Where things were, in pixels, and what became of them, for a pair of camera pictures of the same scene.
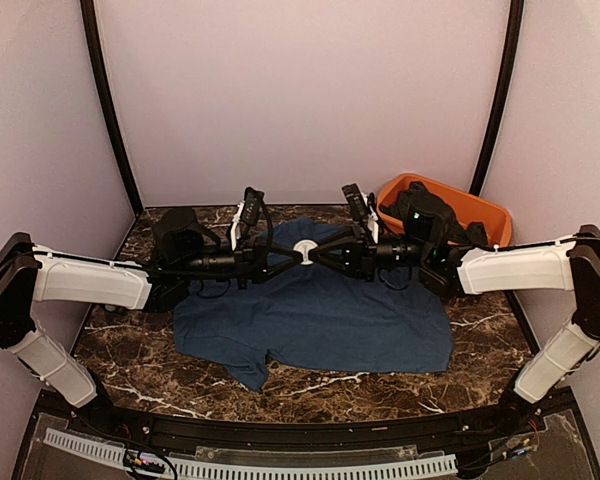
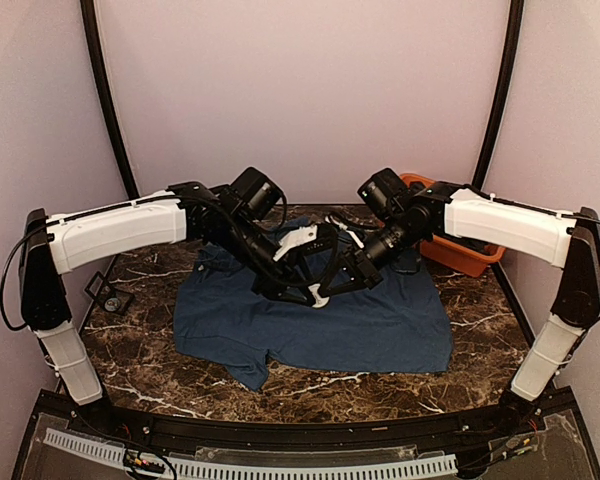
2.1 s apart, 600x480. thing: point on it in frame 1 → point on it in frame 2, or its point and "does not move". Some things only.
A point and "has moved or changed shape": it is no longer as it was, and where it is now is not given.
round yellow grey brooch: (305, 246) has moved or changed shape
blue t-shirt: (313, 315) does not move
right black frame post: (510, 58) does not move
